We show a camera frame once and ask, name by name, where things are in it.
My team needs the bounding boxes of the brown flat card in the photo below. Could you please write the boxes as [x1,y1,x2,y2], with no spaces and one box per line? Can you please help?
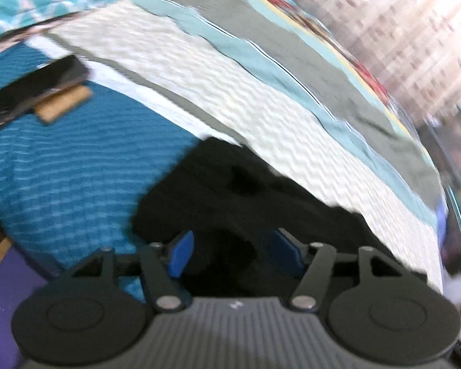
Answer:
[34,85,93,125]

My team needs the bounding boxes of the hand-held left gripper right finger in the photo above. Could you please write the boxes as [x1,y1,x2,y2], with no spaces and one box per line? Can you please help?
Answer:
[271,228,412,312]

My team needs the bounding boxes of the purple mat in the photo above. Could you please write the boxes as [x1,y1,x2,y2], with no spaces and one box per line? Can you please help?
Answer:
[0,244,50,369]

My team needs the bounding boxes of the black flat case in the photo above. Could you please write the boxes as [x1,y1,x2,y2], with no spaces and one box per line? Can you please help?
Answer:
[0,54,90,128]

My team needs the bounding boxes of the patterned teal grey bedsheet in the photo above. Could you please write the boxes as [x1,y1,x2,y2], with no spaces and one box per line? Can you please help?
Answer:
[0,0,452,304]

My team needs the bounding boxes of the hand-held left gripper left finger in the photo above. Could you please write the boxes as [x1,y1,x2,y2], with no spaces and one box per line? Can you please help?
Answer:
[67,231,195,313]

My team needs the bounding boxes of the beige leaf print curtain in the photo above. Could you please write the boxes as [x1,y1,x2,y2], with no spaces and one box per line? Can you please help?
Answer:
[250,0,461,127]

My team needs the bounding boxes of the black pants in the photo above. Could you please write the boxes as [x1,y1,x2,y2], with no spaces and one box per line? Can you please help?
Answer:
[131,136,427,300]

